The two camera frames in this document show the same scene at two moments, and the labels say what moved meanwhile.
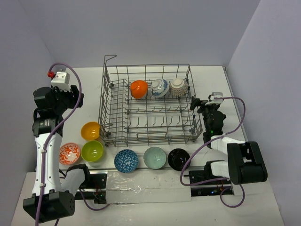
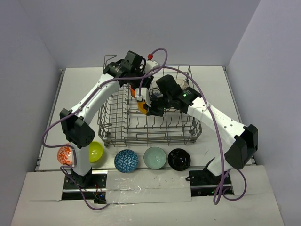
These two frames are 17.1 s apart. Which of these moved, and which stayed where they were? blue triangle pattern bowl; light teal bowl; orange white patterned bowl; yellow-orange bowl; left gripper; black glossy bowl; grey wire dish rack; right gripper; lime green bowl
Moved: right gripper; left gripper; yellow-orange bowl
Stayed: black glossy bowl; light teal bowl; grey wire dish rack; blue triangle pattern bowl; orange white patterned bowl; lime green bowl
